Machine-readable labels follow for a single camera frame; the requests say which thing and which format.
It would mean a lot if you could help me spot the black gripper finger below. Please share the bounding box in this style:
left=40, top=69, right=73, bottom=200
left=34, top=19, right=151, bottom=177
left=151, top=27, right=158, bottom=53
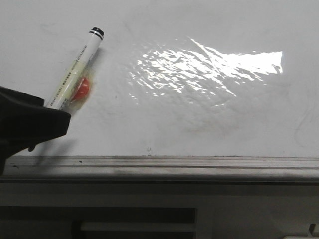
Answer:
left=0, top=87, right=71, bottom=173

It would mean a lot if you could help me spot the white whiteboard marker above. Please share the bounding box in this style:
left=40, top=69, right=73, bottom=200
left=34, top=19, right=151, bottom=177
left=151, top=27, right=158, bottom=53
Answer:
left=46, top=27, right=104, bottom=110

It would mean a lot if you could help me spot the red magnet taped to marker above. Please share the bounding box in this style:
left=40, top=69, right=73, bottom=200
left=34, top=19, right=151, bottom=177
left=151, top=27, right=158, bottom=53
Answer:
left=66, top=68, right=95, bottom=114

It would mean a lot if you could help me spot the white whiteboard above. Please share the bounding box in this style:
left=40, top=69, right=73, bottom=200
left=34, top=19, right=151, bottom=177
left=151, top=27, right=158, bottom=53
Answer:
left=0, top=0, right=319, bottom=157

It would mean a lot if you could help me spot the dark slotted panel below board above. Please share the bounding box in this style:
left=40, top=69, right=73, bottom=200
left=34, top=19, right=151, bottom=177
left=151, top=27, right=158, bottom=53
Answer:
left=0, top=206, right=197, bottom=239

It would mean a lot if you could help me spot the aluminium whiteboard frame rail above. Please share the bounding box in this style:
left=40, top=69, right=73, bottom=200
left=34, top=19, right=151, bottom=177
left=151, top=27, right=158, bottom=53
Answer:
left=0, top=156, right=319, bottom=183

